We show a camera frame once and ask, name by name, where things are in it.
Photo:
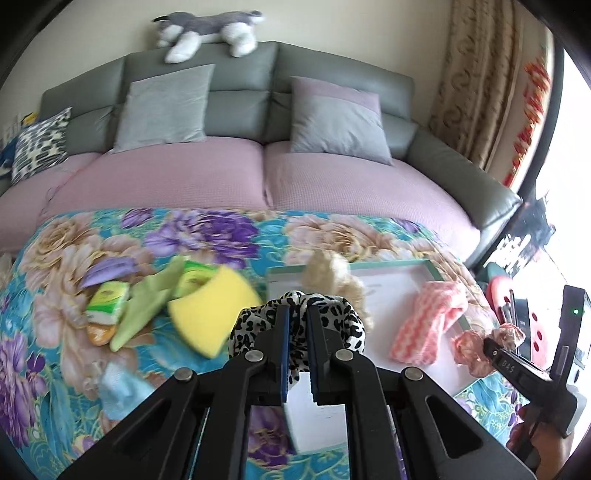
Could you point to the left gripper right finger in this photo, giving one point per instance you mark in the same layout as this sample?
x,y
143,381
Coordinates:
x,y
401,425

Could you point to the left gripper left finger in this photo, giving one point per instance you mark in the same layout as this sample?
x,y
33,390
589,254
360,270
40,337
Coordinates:
x,y
194,426

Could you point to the light blue face mask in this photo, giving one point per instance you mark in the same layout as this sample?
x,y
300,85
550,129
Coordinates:
x,y
121,391

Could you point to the pink fabric scrunchie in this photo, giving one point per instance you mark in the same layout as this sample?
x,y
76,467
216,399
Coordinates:
x,y
468,348

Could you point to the pink white fuzzy sock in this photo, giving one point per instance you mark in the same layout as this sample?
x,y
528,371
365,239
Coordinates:
x,y
438,306

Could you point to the yellow sponge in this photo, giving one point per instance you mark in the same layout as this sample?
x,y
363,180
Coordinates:
x,y
205,318

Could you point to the green microfiber cloth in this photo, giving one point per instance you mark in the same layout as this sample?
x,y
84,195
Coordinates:
x,y
148,297

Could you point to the leopard print scrunchie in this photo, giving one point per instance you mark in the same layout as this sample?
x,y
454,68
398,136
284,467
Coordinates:
x,y
336,314

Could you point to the small green tissue pack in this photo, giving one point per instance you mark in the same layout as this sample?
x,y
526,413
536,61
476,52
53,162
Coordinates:
x,y
193,276

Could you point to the purple wet wipes pack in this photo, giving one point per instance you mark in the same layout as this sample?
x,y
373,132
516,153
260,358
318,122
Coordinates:
x,y
108,270

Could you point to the cream lace scrunchie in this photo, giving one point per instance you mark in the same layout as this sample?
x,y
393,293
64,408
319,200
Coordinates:
x,y
329,273

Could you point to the person hand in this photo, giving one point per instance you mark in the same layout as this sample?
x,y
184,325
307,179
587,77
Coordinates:
x,y
554,450

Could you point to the smartphone on stool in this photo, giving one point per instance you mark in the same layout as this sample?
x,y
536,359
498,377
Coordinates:
x,y
515,312

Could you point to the red plastic stool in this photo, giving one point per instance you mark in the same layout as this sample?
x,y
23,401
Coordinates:
x,y
499,287

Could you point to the orange sachet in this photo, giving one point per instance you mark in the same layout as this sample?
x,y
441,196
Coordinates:
x,y
100,335

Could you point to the teal white shallow box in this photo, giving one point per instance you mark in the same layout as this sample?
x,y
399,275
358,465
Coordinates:
x,y
391,289

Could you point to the pink sofa seat cover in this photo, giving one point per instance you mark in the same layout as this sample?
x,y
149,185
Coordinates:
x,y
234,173

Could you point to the red hanging decoration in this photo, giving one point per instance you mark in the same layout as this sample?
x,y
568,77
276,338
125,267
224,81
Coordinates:
x,y
536,91

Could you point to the patterned brown curtain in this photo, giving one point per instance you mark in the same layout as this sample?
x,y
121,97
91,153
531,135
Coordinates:
x,y
483,58

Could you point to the black white patterned cushion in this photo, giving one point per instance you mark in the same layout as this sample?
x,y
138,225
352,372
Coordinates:
x,y
41,146

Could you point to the blue cushion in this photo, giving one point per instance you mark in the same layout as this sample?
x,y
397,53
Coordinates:
x,y
7,157

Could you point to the grey cushion left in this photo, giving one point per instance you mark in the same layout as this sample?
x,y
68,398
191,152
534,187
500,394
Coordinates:
x,y
165,109

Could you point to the grey pink cushion right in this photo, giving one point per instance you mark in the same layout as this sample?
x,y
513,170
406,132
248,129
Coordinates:
x,y
328,118

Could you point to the grey sofa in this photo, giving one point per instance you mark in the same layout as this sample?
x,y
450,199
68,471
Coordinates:
x,y
286,128

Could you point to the grey white plush dog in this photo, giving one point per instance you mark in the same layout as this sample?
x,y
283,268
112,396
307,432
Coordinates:
x,y
183,33

